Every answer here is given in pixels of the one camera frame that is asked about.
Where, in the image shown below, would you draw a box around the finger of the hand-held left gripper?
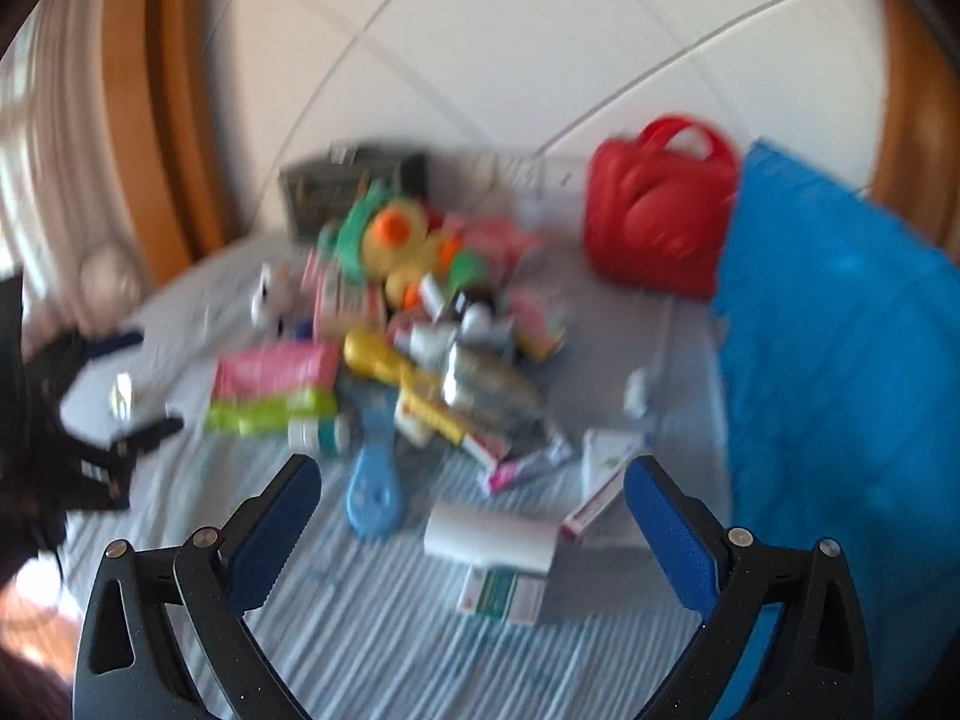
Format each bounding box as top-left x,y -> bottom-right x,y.
71,416 -> 185,466
64,326 -> 145,383

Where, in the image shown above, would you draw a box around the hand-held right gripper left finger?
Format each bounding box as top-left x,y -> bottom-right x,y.
71,454 -> 322,720

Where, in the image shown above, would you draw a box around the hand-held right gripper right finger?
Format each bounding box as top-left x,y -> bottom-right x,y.
624,454 -> 875,720

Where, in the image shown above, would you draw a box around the striped cloth covered desktop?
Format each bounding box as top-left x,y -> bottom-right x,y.
22,232 -> 740,720

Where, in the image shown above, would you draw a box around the white box red stripe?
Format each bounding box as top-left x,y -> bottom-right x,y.
561,426 -> 655,542

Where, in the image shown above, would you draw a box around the small white green jar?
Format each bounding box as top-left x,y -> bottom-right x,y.
287,415 -> 355,456

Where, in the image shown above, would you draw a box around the green wet wipe pack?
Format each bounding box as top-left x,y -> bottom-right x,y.
205,392 -> 340,437

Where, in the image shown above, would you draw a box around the pink wet wipe pack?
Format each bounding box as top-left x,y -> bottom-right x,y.
212,340 -> 344,404

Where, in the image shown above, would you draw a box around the pink silver tube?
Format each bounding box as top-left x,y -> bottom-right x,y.
478,437 -> 576,497

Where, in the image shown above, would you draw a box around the white plush toy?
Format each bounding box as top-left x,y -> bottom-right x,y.
250,262 -> 302,332

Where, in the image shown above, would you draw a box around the green white medicine box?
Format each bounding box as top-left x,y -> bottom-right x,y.
456,566 -> 546,625

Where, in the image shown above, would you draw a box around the sheer white curtain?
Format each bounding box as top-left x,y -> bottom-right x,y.
0,0 -> 155,331

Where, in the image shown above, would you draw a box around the yellow red tube box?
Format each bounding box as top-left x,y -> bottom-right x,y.
396,388 -> 467,445

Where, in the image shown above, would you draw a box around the blue fabric bag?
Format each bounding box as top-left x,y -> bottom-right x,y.
711,137 -> 960,720

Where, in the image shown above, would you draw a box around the yellow plastic toy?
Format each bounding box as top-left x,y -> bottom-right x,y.
343,326 -> 422,392

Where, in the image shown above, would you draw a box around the silver foil pouch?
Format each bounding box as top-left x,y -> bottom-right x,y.
441,343 -> 550,430

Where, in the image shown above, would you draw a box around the small pink packet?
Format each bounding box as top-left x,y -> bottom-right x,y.
516,298 -> 569,359

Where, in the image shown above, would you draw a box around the small pink tissue pack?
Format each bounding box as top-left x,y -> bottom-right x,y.
313,270 -> 389,340

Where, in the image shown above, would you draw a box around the red handbag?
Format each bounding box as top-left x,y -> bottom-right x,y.
583,115 -> 741,302

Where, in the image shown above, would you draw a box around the green ball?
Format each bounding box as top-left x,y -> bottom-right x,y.
448,250 -> 490,295

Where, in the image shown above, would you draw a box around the white printed box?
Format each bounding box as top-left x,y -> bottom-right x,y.
463,148 -> 595,205

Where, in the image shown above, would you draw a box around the wooden frame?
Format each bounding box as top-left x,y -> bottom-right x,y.
103,0 -> 252,265

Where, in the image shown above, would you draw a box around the dark gift bag orange handles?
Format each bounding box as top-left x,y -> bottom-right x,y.
277,139 -> 430,242

